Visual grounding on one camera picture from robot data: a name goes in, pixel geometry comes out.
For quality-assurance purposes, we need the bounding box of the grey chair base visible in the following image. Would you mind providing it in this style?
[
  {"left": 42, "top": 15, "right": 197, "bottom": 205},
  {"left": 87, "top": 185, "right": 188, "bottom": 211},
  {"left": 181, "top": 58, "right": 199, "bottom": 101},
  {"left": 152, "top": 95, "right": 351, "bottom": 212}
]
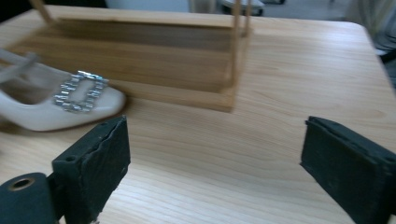
[{"left": 219, "top": 0, "right": 265, "bottom": 17}]

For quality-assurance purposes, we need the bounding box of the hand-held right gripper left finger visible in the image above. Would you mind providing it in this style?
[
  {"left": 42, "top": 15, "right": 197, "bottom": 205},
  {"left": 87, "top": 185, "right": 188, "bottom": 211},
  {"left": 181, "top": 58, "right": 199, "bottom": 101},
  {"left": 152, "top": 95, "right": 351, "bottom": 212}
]
[{"left": 51, "top": 115, "right": 132, "bottom": 224}]

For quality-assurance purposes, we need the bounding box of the white high-heel shoe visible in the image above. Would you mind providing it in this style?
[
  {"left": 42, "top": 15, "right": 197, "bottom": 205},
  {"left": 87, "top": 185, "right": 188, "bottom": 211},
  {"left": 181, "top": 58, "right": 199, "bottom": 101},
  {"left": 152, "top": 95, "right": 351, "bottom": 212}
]
[{"left": 0, "top": 48, "right": 127, "bottom": 133}]

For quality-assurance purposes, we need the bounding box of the wooden shoe rack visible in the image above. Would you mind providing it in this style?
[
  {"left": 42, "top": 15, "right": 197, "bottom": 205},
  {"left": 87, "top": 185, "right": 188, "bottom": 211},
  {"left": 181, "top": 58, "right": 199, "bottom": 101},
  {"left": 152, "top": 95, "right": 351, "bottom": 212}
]
[{"left": 6, "top": 0, "right": 254, "bottom": 113}]

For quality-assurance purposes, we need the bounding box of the pale curtain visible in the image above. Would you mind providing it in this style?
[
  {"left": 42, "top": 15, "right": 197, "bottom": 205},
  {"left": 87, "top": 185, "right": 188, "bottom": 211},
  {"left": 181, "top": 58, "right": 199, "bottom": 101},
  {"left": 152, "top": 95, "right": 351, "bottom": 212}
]
[{"left": 345, "top": 0, "right": 396, "bottom": 35}]

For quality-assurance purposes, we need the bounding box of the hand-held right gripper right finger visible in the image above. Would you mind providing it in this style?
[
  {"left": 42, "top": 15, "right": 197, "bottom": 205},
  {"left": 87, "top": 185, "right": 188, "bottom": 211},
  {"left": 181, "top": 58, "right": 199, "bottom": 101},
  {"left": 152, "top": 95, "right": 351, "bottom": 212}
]
[{"left": 300, "top": 116, "right": 396, "bottom": 224}]

